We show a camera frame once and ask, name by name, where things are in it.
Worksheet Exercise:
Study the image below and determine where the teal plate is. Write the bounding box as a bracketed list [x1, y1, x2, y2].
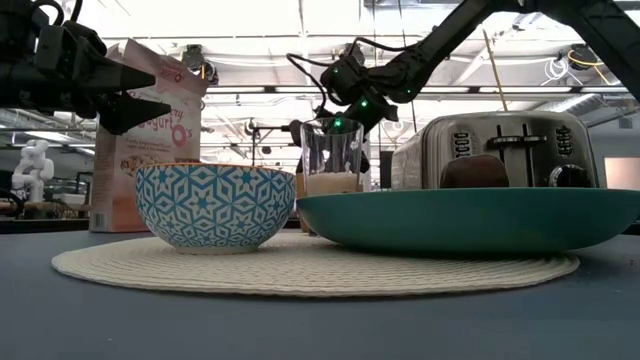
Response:
[295, 187, 640, 257]

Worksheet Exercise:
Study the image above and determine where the blue patterned bowl orange inside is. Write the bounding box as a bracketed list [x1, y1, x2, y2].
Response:
[134, 162, 297, 255]

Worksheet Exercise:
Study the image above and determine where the clear drinking glass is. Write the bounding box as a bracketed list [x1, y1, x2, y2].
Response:
[298, 117, 366, 197]

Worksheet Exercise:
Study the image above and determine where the long wooden work table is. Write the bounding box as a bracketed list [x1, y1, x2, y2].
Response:
[0, 199, 92, 219]

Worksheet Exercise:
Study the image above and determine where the brown toast slice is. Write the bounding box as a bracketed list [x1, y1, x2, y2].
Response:
[439, 153, 510, 190]

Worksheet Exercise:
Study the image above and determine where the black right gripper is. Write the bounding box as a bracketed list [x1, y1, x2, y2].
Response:
[319, 52, 401, 137]

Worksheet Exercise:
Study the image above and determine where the black ceiling cable reel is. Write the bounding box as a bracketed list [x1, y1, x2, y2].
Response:
[567, 43, 606, 71]
[180, 43, 220, 85]

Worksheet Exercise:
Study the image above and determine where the pink cereal box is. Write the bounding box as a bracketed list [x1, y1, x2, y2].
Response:
[88, 38, 210, 234]

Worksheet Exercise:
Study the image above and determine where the silver four-slot toaster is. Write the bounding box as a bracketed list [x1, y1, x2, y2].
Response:
[390, 110, 601, 190]

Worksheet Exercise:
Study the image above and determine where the white round woven placemat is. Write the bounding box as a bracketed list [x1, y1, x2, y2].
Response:
[50, 230, 581, 299]

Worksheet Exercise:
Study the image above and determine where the yellow hanging cable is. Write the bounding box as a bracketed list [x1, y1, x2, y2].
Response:
[482, 28, 509, 112]

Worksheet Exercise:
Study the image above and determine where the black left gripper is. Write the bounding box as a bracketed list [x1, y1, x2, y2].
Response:
[27, 19, 172, 137]

